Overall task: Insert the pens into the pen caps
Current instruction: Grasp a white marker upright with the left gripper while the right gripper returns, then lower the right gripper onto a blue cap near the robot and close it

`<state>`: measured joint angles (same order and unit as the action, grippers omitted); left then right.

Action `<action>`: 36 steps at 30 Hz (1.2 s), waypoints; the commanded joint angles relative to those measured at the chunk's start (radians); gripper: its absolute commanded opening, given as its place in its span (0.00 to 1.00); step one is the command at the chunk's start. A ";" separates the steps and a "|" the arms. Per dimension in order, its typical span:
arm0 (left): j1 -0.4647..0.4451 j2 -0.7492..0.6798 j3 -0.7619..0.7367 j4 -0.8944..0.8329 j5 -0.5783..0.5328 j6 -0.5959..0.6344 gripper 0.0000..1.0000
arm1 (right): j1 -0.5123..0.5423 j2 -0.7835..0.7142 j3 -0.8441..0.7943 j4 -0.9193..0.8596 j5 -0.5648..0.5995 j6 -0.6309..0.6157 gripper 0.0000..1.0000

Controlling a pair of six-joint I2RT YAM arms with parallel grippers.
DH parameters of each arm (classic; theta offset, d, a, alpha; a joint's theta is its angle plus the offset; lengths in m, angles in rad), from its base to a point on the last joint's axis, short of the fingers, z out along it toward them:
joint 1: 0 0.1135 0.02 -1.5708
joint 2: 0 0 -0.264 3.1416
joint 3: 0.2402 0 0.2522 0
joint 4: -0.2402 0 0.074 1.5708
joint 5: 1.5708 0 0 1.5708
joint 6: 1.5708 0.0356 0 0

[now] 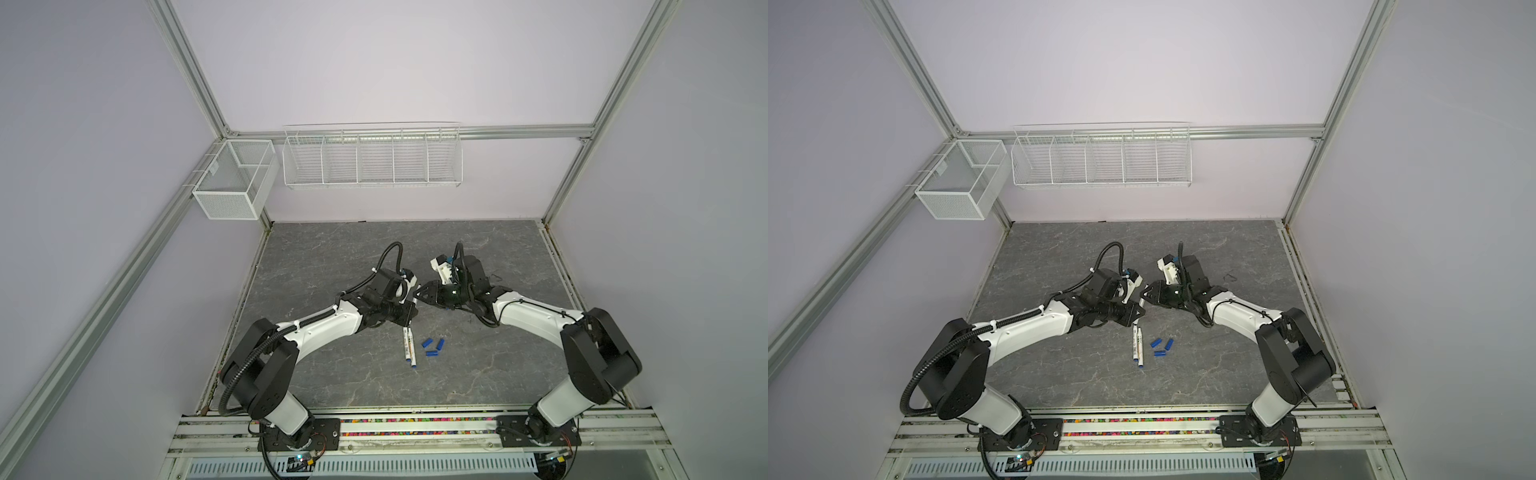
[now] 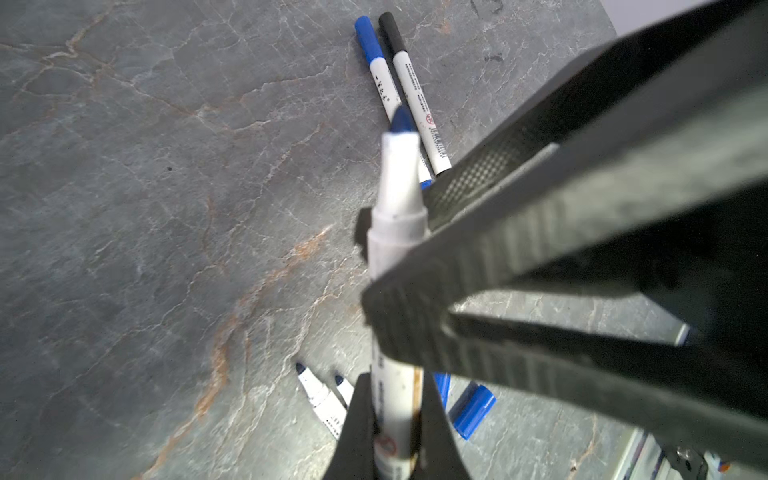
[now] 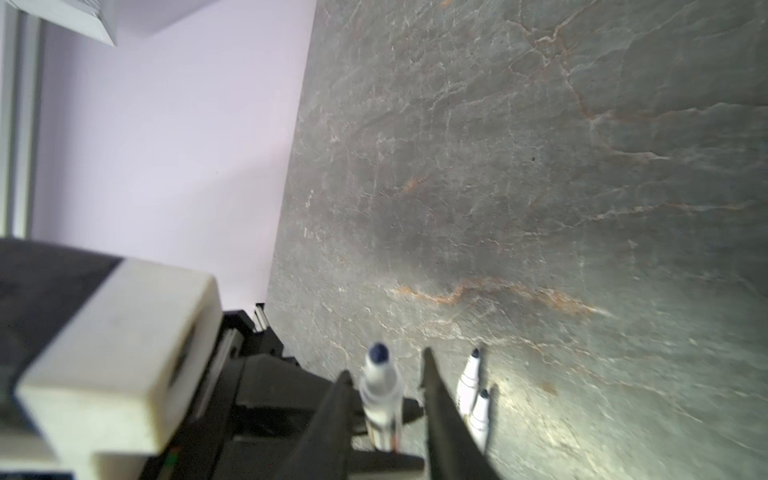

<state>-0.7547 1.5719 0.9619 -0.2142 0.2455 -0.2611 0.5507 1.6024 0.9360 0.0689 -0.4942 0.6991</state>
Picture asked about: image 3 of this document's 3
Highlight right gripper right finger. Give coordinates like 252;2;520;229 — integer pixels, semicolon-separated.
421;347;500;480

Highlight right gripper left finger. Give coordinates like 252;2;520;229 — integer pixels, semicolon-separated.
274;370;353;479

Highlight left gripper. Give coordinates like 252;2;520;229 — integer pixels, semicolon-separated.
141;308;425;479

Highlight white marker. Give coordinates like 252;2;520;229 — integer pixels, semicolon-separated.
467;389;490;454
359;342;404;452
455;348;481;418

